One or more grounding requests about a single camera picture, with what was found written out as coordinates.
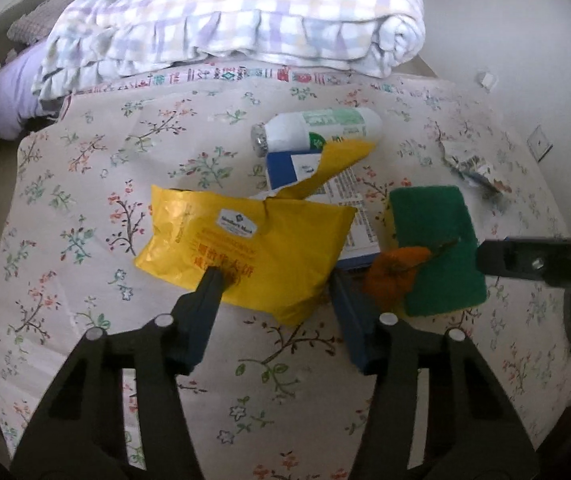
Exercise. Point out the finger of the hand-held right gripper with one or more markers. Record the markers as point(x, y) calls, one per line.
point(515, 260)

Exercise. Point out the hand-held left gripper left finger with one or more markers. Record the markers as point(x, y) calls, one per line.
point(204, 325)

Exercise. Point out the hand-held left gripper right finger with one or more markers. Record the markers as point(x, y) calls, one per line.
point(355, 340)

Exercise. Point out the yellow snack packet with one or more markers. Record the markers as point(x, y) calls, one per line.
point(245, 255)

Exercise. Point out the orange peel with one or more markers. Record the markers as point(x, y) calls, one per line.
point(395, 275)

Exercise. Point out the green scouring sponge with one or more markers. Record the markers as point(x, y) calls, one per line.
point(435, 240)

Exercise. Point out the small torn wrapper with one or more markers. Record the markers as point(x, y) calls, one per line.
point(470, 167)

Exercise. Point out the blue and white carton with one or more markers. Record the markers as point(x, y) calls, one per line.
point(285, 170)

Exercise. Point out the yellow torn bag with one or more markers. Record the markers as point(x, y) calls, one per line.
point(338, 160)

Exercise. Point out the white plastic bottle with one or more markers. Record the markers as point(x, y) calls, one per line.
point(315, 127)

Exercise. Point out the lavender pillow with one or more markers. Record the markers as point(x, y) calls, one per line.
point(15, 90)

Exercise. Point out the checked ruffled quilt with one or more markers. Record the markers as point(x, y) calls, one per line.
point(225, 15)

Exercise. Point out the checked pillow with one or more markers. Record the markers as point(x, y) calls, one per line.
point(40, 15)

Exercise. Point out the white wall outlet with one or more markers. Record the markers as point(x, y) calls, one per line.
point(540, 143)
point(488, 80)

